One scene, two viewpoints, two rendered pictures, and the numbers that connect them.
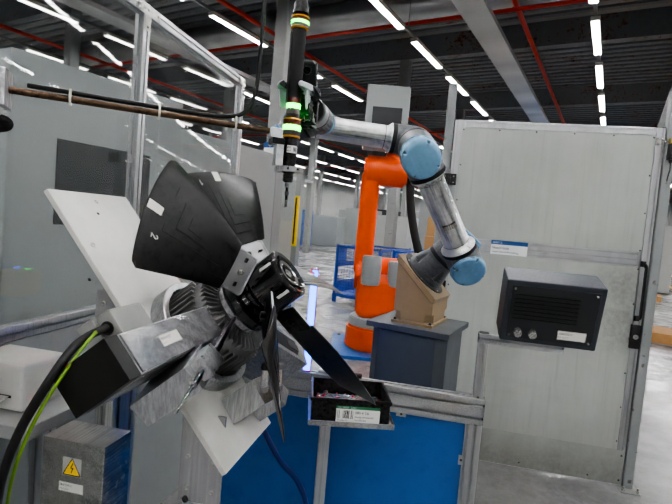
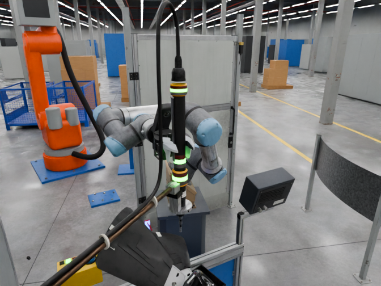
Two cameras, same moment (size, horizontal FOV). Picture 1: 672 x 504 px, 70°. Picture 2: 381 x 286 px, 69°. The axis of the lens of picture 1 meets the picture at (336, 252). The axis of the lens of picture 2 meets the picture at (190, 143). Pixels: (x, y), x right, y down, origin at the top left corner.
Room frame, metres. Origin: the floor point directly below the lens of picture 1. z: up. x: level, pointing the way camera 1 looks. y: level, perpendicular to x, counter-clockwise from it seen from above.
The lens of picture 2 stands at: (0.61, 0.56, 1.92)
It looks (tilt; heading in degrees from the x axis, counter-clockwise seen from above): 20 degrees down; 321
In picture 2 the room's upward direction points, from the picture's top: straight up
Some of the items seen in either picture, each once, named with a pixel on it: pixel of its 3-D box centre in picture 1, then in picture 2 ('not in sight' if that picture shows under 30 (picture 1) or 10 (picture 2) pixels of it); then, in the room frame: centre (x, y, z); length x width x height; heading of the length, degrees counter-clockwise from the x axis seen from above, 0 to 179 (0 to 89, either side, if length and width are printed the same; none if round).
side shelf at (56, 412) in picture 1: (44, 398); not in sight; (1.18, 0.69, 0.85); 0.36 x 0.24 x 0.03; 168
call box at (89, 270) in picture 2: not in sight; (80, 273); (1.59, 0.35, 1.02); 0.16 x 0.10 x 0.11; 78
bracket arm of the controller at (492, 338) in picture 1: (519, 342); (255, 210); (1.41, -0.56, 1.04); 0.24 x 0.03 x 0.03; 78
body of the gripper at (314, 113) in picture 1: (305, 108); (163, 140); (1.29, 0.11, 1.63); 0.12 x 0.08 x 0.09; 168
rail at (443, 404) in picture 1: (336, 387); (169, 276); (1.51, -0.04, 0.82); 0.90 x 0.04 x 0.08; 78
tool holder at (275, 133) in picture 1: (286, 151); (178, 194); (1.18, 0.14, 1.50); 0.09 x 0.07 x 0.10; 113
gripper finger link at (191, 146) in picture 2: (305, 96); (187, 148); (1.18, 0.10, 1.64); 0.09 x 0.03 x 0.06; 179
